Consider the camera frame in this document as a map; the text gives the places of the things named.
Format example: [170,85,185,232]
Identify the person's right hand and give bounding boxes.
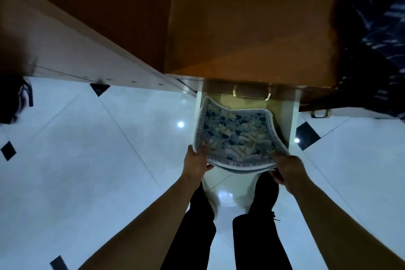
[270,153,309,194]

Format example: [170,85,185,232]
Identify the person's left hand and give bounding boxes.
[182,145,215,185]

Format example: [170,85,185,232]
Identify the blue patterned cloth mat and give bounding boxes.
[193,96,290,173]

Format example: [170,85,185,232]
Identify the person's left forearm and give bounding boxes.
[78,175,204,270]

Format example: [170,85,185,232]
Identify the person's right forearm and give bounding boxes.
[290,177,405,270]

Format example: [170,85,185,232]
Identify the person's black shoe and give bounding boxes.
[248,171,281,220]

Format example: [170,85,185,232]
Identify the white open drawer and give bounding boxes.
[192,79,302,211]

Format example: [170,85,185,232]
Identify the person's black trousers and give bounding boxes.
[161,183,293,270]

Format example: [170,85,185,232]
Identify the brown wooden cabinet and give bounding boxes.
[164,0,352,112]

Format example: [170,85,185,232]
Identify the dark patterned fabric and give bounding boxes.
[331,0,405,121]

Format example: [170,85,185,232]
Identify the black bag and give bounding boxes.
[0,73,34,125]

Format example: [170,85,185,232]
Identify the gold drawer handle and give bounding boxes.
[310,109,332,119]
[233,84,272,101]

